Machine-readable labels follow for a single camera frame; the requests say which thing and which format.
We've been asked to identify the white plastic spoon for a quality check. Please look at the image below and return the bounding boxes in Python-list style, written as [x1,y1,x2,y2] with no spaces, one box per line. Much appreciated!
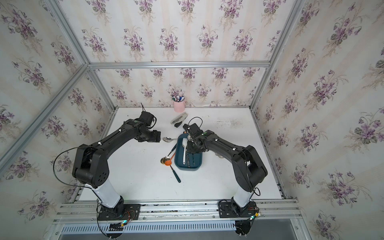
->
[182,138,188,165]

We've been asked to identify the steel spoon pink handle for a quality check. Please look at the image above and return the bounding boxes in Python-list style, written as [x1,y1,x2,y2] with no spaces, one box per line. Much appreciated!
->
[163,137,177,143]

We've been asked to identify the steel spoon marbled handle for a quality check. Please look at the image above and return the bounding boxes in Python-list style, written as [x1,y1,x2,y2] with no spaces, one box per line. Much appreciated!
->
[186,153,194,168]

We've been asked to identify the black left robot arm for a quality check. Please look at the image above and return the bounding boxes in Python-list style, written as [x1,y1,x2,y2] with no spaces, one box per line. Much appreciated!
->
[72,116,161,212]

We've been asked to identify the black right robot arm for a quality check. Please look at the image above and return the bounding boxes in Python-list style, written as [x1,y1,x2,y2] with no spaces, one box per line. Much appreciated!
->
[186,128,268,208]

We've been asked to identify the teal plastic storage box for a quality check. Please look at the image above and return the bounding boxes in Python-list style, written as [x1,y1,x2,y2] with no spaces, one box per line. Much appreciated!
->
[174,134,203,171]

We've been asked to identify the orange plastic spoon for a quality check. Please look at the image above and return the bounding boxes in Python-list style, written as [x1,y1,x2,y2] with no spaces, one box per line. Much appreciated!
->
[165,153,176,166]

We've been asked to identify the pink pen cup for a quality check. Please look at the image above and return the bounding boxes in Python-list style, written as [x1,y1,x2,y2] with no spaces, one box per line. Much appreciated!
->
[172,97,186,113]

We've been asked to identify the pens in cup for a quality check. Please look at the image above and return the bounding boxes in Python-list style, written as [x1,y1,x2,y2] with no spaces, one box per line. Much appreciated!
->
[171,92,185,103]

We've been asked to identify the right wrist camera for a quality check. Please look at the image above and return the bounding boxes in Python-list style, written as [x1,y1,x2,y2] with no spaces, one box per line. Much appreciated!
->
[183,124,203,138]

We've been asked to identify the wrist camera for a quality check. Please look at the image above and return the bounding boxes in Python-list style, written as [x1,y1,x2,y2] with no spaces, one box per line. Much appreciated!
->
[183,124,203,138]
[139,111,157,129]

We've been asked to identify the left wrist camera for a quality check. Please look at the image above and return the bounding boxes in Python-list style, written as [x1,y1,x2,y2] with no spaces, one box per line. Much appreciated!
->
[139,111,157,129]

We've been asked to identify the gold spoon green handle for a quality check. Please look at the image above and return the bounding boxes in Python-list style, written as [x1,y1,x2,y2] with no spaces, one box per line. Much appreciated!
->
[170,166,181,183]
[161,144,177,164]

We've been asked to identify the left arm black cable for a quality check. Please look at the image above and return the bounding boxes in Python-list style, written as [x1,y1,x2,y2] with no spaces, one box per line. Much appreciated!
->
[52,146,94,190]

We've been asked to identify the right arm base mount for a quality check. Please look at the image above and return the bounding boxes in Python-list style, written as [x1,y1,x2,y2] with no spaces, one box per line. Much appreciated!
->
[218,199,260,219]

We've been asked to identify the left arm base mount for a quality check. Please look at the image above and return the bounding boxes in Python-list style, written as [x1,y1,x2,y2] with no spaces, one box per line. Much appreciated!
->
[97,204,141,221]

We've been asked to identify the white slotted cable duct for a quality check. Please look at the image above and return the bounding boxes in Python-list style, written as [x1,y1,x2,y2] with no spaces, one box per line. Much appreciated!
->
[61,220,236,235]

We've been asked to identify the aluminium rail frame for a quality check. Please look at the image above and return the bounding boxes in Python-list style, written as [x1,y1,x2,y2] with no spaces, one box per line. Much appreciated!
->
[44,200,311,240]

